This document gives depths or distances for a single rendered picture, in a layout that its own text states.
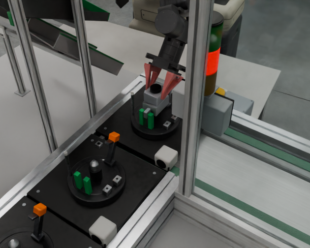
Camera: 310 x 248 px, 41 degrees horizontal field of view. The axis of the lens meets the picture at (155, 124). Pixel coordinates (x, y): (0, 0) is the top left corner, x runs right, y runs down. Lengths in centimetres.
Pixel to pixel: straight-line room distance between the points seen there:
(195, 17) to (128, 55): 93
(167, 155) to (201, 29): 44
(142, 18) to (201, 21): 123
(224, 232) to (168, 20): 52
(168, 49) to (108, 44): 64
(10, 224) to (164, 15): 59
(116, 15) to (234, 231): 279
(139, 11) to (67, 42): 82
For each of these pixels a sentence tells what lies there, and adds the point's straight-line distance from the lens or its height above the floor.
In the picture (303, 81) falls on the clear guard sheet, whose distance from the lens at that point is 67.
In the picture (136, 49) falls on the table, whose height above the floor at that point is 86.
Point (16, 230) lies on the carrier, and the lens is 96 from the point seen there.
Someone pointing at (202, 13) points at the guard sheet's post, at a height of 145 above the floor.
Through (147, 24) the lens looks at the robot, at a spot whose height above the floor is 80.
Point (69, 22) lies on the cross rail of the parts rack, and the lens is 109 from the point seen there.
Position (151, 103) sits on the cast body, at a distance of 107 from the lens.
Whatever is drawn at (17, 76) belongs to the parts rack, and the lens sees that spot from 144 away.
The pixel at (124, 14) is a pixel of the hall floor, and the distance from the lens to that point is 359.
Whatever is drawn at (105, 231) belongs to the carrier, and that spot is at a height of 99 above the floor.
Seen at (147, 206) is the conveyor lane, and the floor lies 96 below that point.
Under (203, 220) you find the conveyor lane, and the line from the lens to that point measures 103.
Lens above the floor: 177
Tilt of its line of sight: 45 degrees down
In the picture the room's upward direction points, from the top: straight up
